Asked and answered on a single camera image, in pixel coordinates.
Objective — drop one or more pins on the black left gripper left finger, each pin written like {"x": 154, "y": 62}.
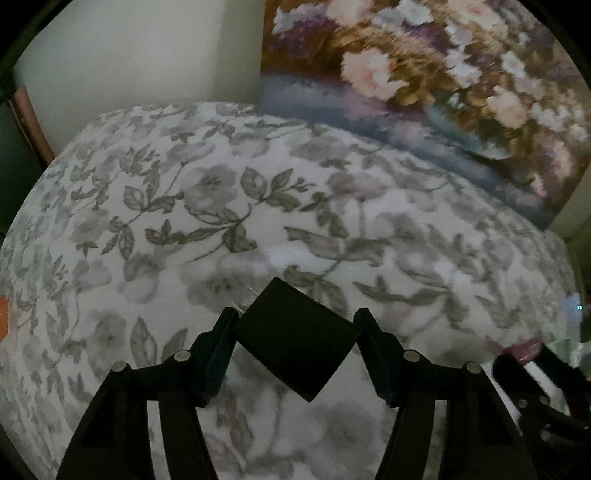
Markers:
{"x": 112, "y": 438}

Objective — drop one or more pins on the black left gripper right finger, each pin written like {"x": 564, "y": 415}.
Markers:
{"x": 481, "y": 440}

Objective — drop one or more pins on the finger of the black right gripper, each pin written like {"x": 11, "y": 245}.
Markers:
{"x": 558, "y": 444}

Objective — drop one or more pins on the black square box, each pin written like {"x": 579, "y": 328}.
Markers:
{"x": 298, "y": 340}

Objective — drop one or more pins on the white power strip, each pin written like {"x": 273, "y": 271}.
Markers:
{"x": 573, "y": 312}

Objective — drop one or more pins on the orange cardboard box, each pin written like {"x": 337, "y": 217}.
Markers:
{"x": 4, "y": 318}

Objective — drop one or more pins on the grey floral tablecloth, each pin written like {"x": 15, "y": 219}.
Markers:
{"x": 154, "y": 219}

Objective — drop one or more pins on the floral painting canvas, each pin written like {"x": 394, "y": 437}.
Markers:
{"x": 481, "y": 88}

